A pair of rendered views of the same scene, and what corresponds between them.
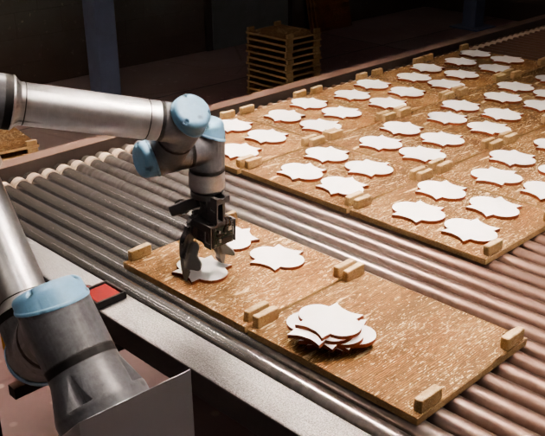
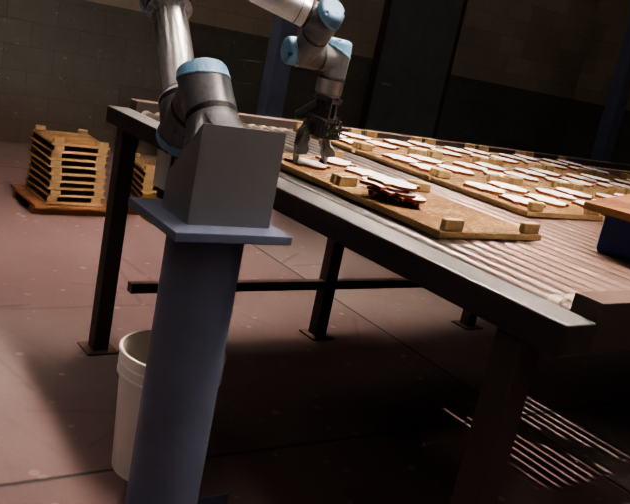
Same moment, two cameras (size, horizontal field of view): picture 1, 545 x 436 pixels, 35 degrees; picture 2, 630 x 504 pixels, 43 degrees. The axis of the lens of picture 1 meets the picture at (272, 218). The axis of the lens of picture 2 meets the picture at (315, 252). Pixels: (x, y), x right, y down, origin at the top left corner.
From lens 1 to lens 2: 80 cm
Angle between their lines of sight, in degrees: 11
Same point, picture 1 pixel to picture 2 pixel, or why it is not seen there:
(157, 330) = not seen: hidden behind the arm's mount
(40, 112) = not seen: outside the picture
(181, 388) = (276, 144)
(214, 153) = (340, 63)
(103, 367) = (227, 114)
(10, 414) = (119, 324)
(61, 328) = (207, 83)
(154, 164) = (295, 51)
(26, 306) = (187, 67)
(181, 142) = (319, 31)
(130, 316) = not seen: hidden behind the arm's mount
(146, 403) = (250, 139)
